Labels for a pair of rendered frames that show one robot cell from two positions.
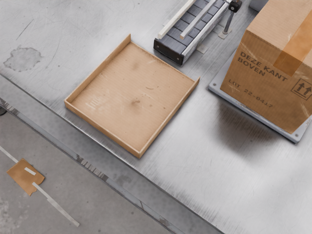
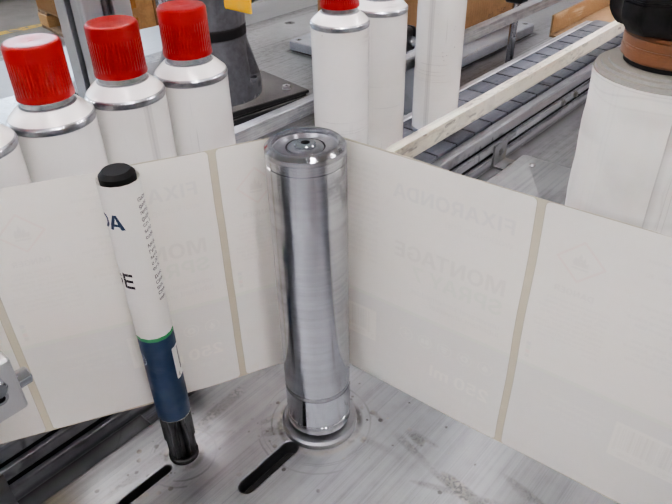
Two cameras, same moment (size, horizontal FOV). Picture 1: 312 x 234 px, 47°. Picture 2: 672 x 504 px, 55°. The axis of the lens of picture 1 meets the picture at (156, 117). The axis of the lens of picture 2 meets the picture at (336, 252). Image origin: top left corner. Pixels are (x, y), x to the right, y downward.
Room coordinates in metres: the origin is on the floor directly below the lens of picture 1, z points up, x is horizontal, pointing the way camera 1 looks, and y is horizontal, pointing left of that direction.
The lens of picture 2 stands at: (1.86, -0.21, 1.19)
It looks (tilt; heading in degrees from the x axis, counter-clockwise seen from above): 35 degrees down; 194
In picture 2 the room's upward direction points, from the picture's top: 1 degrees counter-clockwise
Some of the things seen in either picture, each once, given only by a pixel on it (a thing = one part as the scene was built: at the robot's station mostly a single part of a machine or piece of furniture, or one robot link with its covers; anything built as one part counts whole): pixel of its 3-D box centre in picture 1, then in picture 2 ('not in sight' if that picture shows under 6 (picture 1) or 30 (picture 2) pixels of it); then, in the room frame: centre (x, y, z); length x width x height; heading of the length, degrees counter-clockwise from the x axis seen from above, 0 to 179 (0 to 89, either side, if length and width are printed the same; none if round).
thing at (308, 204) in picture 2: not in sight; (313, 303); (1.61, -0.29, 0.97); 0.05 x 0.05 x 0.19
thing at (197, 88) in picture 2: not in sight; (201, 144); (1.45, -0.42, 0.98); 0.05 x 0.05 x 0.20
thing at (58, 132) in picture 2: not in sight; (75, 195); (1.54, -0.47, 0.98); 0.05 x 0.05 x 0.20
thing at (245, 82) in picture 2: not in sight; (207, 56); (1.02, -0.61, 0.90); 0.15 x 0.15 x 0.10
